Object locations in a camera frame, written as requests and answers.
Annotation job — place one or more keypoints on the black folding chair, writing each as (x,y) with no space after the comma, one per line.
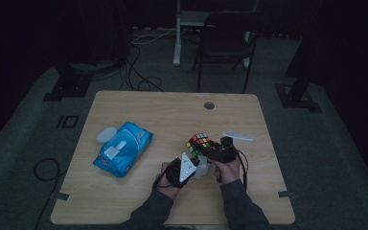
(226,41)

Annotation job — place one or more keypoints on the multicoloured puzzle cube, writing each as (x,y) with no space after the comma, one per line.
(201,138)

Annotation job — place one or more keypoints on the white wet wipe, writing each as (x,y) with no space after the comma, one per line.
(203,172)

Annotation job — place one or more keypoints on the grey tape piece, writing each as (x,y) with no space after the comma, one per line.
(63,196)
(286,194)

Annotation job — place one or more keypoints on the black stand base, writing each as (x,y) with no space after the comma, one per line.
(297,96)
(68,86)

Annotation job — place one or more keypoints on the blue wet wipes packet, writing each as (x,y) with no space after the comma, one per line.
(126,150)

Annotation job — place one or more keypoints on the white desk frame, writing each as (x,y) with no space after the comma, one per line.
(177,38)

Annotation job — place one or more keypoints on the person's right hand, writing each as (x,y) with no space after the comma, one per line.
(228,172)

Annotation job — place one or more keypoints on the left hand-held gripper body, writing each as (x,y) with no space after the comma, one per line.
(175,172)

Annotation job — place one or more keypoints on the person's left hand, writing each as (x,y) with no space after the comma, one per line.
(166,188)

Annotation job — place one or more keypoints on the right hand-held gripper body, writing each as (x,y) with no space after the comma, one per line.
(223,153)

